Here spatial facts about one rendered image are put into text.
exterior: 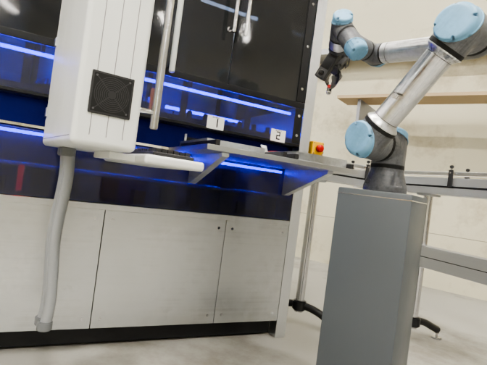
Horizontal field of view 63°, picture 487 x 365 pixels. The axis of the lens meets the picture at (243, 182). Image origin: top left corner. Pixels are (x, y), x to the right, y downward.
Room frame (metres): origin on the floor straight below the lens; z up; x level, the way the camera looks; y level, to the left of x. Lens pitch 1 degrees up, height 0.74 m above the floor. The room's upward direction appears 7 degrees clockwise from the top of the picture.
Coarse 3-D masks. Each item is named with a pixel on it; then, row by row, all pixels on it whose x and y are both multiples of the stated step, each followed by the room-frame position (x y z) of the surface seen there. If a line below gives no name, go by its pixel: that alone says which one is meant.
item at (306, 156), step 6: (300, 156) 1.61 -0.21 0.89; (306, 156) 1.62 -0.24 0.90; (312, 156) 1.63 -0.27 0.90; (318, 156) 1.65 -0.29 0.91; (324, 156) 1.66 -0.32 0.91; (318, 162) 1.65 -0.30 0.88; (324, 162) 1.66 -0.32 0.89; (330, 162) 1.68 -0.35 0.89; (336, 162) 1.69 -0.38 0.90; (342, 162) 1.70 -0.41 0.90
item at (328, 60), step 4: (328, 56) 1.60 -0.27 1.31; (332, 56) 1.59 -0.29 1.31; (336, 56) 1.58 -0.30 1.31; (340, 56) 1.60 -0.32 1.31; (324, 60) 1.61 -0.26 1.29; (328, 60) 1.60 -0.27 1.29; (332, 60) 1.59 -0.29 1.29; (336, 60) 1.59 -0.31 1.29; (324, 64) 1.61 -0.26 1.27; (328, 64) 1.60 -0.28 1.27; (332, 64) 1.59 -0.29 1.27; (320, 68) 1.61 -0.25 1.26; (324, 68) 1.60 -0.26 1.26; (328, 68) 1.60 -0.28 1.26; (332, 68) 1.60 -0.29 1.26; (316, 72) 1.62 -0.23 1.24; (320, 72) 1.60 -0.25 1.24; (324, 72) 1.60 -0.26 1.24; (328, 72) 1.60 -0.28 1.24; (316, 76) 1.62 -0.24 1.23; (320, 76) 1.61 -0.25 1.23; (324, 76) 1.60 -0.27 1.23; (324, 80) 1.62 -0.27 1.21
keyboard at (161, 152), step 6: (138, 150) 1.35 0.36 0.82; (144, 150) 1.31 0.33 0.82; (150, 150) 1.26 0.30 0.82; (156, 150) 1.23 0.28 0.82; (162, 150) 1.24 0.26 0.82; (168, 150) 1.25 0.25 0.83; (168, 156) 1.24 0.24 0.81; (174, 156) 1.25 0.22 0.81; (180, 156) 1.26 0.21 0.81; (186, 156) 1.27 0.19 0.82
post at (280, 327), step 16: (320, 0) 2.06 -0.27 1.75; (320, 16) 2.06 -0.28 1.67; (320, 32) 2.07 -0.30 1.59; (320, 48) 2.07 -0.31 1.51; (304, 112) 2.05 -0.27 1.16; (304, 128) 2.06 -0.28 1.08; (304, 144) 2.06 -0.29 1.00; (288, 240) 2.06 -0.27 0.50; (288, 256) 2.06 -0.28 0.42; (288, 272) 2.07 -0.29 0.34; (288, 288) 2.07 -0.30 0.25; (272, 336) 2.07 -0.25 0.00
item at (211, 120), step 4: (208, 116) 1.82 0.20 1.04; (212, 116) 1.83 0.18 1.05; (208, 120) 1.82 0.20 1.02; (212, 120) 1.83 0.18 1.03; (216, 120) 1.84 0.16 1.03; (220, 120) 1.84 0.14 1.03; (224, 120) 1.85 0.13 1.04; (208, 124) 1.82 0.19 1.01; (212, 124) 1.83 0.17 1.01; (216, 124) 1.84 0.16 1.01; (220, 124) 1.85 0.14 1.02; (212, 128) 1.83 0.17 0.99; (216, 128) 1.84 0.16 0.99; (220, 128) 1.85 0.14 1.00
